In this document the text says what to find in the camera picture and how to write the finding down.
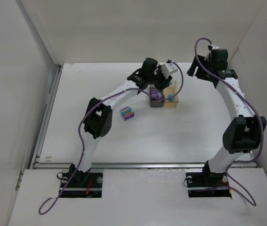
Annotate teal lego brick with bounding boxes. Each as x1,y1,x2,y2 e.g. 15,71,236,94
168,94,175,102

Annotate purple arch lego piece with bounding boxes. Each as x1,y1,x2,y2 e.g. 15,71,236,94
150,88,159,98

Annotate teal purple lego stack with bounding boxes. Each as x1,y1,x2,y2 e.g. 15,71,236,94
121,106,135,121

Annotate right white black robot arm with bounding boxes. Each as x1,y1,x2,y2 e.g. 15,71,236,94
187,45,261,176

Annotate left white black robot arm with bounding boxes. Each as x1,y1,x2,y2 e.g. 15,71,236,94
69,58,178,184

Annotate grey transparent container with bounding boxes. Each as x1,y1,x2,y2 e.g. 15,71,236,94
149,87,165,108

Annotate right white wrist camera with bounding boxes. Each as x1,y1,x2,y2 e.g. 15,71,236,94
206,44,220,61

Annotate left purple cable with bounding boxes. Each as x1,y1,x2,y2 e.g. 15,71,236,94
38,61,184,215

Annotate purple cable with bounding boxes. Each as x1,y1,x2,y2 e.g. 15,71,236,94
194,37,266,207
38,61,184,215

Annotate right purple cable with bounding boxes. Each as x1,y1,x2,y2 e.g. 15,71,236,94
194,37,266,207

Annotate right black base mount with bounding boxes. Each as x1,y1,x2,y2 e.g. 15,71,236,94
184,164,232,198

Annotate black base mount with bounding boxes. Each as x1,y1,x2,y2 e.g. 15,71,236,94
184,164,232,198
57,172,103,198

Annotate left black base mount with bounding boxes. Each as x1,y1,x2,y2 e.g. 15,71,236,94
57,172,103,198

